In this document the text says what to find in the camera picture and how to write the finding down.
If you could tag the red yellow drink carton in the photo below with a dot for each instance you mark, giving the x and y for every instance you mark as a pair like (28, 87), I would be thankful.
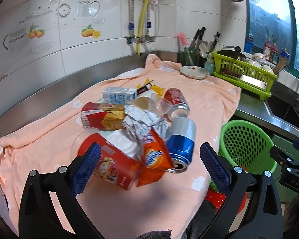
(103, 116)

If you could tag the green utensil holder jar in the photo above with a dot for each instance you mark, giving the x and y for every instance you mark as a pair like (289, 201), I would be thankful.
(195, 57)

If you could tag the yellow snack wrapper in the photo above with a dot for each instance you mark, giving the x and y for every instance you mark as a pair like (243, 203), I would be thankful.
(147, 86)

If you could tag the green plastic waste basket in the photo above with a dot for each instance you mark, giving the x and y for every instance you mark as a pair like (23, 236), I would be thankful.
(246, 145)

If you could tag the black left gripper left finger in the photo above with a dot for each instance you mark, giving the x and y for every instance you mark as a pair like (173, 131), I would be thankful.
(37, 215)

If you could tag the white paper cup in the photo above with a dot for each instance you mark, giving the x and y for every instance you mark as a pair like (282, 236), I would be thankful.
(142, 101)

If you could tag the pink bottle brush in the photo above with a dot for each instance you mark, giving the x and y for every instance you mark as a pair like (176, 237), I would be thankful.
(183, 40)

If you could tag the red soda can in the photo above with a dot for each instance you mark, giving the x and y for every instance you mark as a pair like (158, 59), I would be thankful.
(179, 105)

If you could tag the white plastic cup lid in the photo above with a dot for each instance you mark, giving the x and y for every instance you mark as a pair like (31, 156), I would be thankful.
(121, 140)

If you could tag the red cartoon snack box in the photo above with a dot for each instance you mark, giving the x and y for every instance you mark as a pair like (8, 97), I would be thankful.
(114, 166)

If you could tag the peach pink towel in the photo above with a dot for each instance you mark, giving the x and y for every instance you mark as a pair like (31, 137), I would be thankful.
(168, 204)

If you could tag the red plastic stool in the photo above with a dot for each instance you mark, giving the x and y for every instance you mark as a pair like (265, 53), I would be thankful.
(217, 199)

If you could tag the clear plastic cup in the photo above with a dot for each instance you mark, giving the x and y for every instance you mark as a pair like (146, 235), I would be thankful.
(158, 105)

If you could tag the lime green dish rack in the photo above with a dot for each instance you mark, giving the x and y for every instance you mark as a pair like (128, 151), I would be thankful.
(223, 61)

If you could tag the bundle of chopsticks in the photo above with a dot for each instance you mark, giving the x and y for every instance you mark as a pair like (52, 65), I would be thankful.
(281, 64)

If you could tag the white ceramic plate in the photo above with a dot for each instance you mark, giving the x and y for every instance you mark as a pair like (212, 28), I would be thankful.
(194, 72)

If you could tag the orange Ovaltine snack packet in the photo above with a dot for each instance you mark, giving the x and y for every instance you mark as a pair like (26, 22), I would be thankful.
(155, 159)

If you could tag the cleaver with wooden handle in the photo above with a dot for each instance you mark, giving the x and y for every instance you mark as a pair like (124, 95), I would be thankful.
(250, 80)

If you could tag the blue silver drink can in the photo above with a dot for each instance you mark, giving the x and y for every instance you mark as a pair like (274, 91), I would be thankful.
(180, 141)

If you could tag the silver foil wrapper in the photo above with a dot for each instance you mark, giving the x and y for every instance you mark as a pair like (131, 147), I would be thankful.
(138, 123)

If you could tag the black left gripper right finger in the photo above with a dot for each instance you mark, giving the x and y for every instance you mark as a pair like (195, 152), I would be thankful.
(263, 216)

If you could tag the black handled kitchen knife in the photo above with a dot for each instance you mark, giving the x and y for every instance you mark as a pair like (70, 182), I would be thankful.
(198, 38)

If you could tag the white blue milk carton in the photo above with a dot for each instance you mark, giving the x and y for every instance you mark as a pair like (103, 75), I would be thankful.
(119, 95)

